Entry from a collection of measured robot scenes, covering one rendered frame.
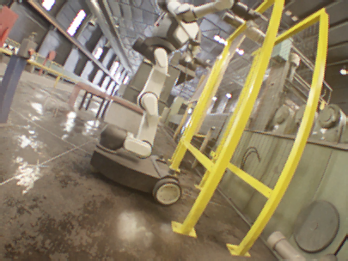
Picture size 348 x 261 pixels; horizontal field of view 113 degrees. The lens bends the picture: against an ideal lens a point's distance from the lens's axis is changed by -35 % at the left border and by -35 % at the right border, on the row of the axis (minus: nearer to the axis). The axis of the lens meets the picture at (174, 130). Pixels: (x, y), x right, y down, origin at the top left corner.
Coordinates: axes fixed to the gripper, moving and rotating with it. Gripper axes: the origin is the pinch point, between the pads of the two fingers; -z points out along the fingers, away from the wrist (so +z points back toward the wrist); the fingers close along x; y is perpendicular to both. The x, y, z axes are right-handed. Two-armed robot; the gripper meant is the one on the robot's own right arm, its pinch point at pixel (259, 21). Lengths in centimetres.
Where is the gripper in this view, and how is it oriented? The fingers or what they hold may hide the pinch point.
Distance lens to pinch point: 120.0
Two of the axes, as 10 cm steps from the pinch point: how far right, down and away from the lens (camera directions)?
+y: 4.2, -9.1, -0.3
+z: -9.0, -4.1, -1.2
